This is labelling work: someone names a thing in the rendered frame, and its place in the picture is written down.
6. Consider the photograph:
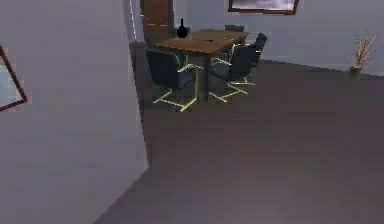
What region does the black vase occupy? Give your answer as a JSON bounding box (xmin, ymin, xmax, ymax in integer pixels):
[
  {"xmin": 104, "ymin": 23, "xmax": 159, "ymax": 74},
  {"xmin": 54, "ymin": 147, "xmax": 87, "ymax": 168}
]
[{"xmin": 176, "ymin": 18, "xmax": 189, "ymax": 39}]

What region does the dry twig plant in pot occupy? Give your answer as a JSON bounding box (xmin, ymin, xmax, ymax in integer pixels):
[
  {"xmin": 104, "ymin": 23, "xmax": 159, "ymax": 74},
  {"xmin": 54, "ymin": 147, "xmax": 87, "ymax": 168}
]
[{"xmin": 348, "ymin": 29, "xmax": 378, "ymax": 75}]

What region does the dark chair with brass frame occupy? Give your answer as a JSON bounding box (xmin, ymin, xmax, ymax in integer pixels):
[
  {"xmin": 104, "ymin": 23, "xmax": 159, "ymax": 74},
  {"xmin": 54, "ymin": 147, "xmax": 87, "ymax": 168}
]
[
  {"xmin": 145, "ymin": 47, "xmax": 204, "ymax": 113},
  {"xmin": 207, "ymin": 43, "xmax": 258, "ymax": 104},
  {"xmin": 224, "ymin": 24, "xmax": 245, "ymax": 33},
  {"xmin": 245, "ymin": 31, "xmax": 268, "ymax": 68}
]

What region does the brown framed wall picture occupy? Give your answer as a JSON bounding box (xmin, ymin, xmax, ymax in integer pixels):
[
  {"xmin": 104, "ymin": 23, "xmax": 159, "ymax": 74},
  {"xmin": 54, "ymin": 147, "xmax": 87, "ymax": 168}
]
[{"xmin": 227, "ymin": 0, "xmax": 300, "ymax": 16}]

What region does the brown wooden door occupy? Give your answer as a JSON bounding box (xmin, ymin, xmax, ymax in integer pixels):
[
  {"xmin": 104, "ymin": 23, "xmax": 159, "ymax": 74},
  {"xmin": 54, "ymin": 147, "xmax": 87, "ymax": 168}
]
[{"xmin": 139, "ymin": 0, "xmax": 174, "ymax": 44}]

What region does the brown framed pale picture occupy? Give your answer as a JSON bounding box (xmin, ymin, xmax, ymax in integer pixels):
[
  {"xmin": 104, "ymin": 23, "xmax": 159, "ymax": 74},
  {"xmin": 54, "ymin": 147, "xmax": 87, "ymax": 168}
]
[{"xmin": 0, "ymin": 45, "xmax": 29, "ymax": 113}]

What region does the brown wooden dining table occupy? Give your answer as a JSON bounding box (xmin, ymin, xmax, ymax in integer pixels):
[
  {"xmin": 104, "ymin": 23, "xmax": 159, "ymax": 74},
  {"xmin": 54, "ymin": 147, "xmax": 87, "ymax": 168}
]
[{"xmin": 152, "ymin": 29, "xmax": 250, "ymax": 103}]

